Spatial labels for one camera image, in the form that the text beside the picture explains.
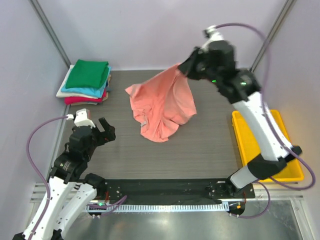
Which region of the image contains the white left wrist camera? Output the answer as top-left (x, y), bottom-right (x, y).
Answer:
top-left (66, 108), bottom-right (96, 128)

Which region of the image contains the yellow plastic bin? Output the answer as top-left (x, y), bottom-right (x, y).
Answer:
top-left (231, 110), bottom-right (305, 183)

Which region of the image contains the red folded t shirt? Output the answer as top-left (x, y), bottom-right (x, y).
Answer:
top-left (64, 87), bottom-right (99, 105)

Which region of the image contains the white folded t shirt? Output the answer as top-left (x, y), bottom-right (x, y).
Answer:
top-left (56, 64), bottom-right (96, 99)

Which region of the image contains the right aluminium frame post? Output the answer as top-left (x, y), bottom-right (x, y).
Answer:
top-left (250, 0), bottom-right (297, 71)

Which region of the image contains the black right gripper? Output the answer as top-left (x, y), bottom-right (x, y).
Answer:
top-left (178, 47), bottom-right (220, 86)

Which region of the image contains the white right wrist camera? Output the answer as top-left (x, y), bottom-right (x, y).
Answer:
top-left (201, 25), bottom-right (224, 49)

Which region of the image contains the aluminium frame post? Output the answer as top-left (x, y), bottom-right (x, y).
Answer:
top-left (250, 0), bottom-right (297, 71)
top-left (28, 0), bottom-right (71, 67)

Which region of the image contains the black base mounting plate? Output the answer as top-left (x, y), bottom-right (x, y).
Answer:
top-left (102, 178), bottom-right (255, 206)

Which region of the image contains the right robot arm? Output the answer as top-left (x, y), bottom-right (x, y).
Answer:
top-left (178, 40), bottom-right (302, 198)

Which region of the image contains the grey folded t shirt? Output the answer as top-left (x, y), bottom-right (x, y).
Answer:
top-left (86, 77), bottom-right (112, 105)

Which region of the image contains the green folded t shirt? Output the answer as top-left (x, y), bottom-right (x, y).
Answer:
top-left (65, 59), bottom-right (109, 89)

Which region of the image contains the left aluminium frame post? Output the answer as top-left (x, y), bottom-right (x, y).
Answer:
top-left (28, 0), bottom-right (71, 67)

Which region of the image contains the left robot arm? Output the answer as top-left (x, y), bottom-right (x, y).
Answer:
top-left (13, 115), bottom-right (116, 240)

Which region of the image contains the slotted cable duct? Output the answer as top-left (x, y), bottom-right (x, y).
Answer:
top-left (72, 202), bottom-right (230, 214)

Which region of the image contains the salmon pink t shirt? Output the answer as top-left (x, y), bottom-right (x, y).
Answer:
top-left (125, 64), bottom-right (197, 143)

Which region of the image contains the cyan folded t shirt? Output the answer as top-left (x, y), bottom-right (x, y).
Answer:
top-left (55, 64), bottom-right (111, 99)

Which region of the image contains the beige folded t shirt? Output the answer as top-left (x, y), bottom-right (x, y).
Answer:
top-left (98, 75), bottom-right (112, 103)

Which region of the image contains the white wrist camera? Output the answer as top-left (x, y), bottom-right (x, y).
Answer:
top-left (201, 25), bottom-right (224, 49)
top-left (66, 108), bottom-right (96, 128)

